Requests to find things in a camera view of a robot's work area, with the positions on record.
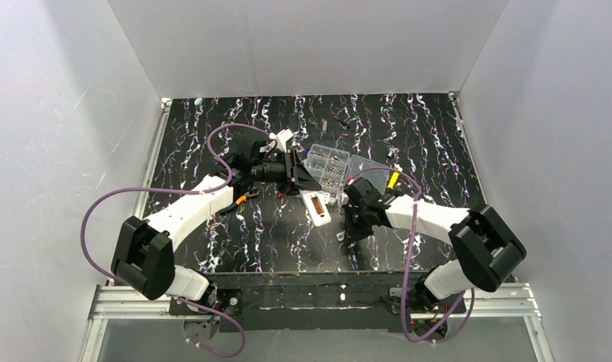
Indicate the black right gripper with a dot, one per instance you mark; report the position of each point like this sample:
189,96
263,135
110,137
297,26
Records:
353,219

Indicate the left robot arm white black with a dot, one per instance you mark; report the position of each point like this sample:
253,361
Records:
144,253

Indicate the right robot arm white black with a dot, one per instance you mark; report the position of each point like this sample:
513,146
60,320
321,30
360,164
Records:
487,251

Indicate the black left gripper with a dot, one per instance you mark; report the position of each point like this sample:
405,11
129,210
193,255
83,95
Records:
293,170

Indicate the yellow handled screwdriver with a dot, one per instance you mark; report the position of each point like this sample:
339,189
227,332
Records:
393,181

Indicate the white AC remote control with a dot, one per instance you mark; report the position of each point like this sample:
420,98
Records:
316,207

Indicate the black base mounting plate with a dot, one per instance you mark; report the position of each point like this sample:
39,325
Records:
357,300

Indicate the clear plastic screw organizer box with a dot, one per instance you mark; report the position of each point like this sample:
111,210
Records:
333,167

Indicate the orange handled pliers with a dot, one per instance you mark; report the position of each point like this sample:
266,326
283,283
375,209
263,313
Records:
252,193

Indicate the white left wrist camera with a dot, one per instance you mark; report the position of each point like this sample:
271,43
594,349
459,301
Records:
281,140

